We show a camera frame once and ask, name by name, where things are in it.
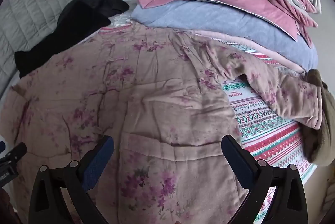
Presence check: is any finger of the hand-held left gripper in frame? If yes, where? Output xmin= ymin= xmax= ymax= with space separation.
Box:
xmin=0 ymin=142 xmax=27 ymax=165

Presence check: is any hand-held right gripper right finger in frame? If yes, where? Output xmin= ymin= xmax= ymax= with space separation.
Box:
xmin=221 ymin=134 xmax=308 ymax=224

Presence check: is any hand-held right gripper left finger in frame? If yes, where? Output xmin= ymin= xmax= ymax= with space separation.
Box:
xmin=29 ymin=135 xmax=115 ymax=224

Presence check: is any floral padded jacket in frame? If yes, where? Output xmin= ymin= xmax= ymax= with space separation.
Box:
xmin=3 ymin=23 xmax=323 ymax=224

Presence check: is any patterned striped bed sheet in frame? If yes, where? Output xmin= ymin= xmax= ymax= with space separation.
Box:
xmin=99 ymin=24 xmax=319 ymax=224

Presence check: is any olive brown garment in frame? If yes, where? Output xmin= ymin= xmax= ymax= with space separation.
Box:
xmin=304 ymin=69 xmax=335 ymax=166

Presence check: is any pale pink quilt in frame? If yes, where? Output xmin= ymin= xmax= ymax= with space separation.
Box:
xmin=194 ymin=29 xmax=306 ymax=74

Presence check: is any light blue blanket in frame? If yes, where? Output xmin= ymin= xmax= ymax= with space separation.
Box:
xmin=130 ymin=0 xmax=319 ymax=73

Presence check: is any black garment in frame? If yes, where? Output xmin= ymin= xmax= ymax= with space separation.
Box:
xmin=14 ymin=0 xmax=130 ymax=78

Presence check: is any small white cloth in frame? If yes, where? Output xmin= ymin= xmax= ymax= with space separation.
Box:
xmin=114 ymin=13 xmax=131 ymax=27

